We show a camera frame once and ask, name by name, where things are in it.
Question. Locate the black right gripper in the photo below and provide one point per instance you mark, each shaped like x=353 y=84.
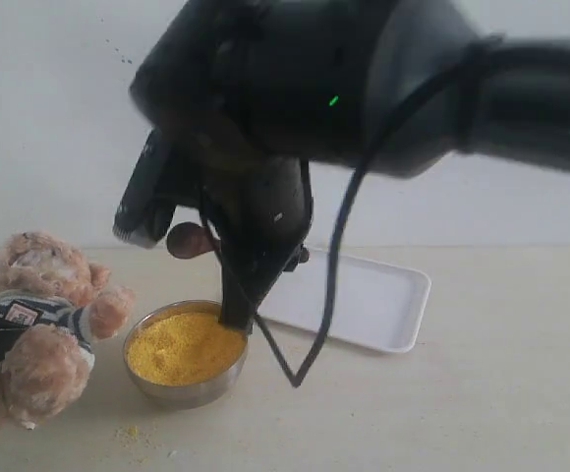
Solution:
x=248 y=192

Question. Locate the beige teddy bear striped shirt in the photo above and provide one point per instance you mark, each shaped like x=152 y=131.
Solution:
x=66 y=304

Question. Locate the dark brown wooden spoon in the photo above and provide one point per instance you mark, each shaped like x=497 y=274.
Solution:
x=188 y=240

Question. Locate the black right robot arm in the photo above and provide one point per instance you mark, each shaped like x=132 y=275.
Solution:
x=243 y=95

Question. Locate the yellow millet grains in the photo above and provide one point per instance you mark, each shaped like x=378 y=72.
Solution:
x=184 y=349

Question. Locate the steel bowl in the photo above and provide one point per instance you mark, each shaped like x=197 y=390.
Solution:
x=191 y=395

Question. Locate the white rectangular tray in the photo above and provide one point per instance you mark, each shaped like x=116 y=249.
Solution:
x=378 y=306

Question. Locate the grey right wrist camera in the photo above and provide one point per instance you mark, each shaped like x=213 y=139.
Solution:
x=145 y=212

